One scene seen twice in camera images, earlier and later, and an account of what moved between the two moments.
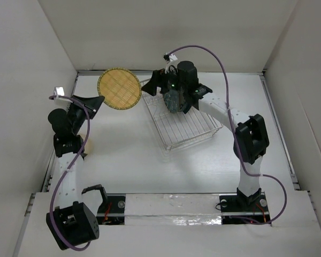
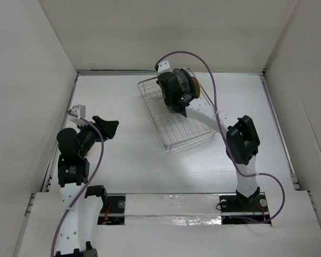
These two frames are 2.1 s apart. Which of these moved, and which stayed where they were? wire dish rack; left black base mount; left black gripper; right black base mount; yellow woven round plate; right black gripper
Moved: yellow woven round plate; left black gripper; right black gripper
Stayed: left black base mount; right black base mount; wire dish rack
